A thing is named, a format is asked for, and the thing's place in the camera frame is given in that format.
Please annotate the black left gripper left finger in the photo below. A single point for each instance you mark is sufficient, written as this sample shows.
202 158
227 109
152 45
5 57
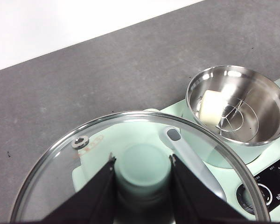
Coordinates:
91 198

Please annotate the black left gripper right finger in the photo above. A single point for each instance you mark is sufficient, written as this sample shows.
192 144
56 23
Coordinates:
196 198

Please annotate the glass pot lid green knob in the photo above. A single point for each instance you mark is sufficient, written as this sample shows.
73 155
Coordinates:
140 163

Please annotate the white rectangular steamed bun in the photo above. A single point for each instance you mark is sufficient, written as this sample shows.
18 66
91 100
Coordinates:
212 107

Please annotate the mint green breakfast machine base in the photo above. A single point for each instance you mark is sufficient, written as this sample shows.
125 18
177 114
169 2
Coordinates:
254 163

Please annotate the black control panel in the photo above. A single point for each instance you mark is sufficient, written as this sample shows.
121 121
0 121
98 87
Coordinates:
277 186

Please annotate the mint green steel pot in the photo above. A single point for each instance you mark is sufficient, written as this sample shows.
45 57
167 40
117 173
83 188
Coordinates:
259 105

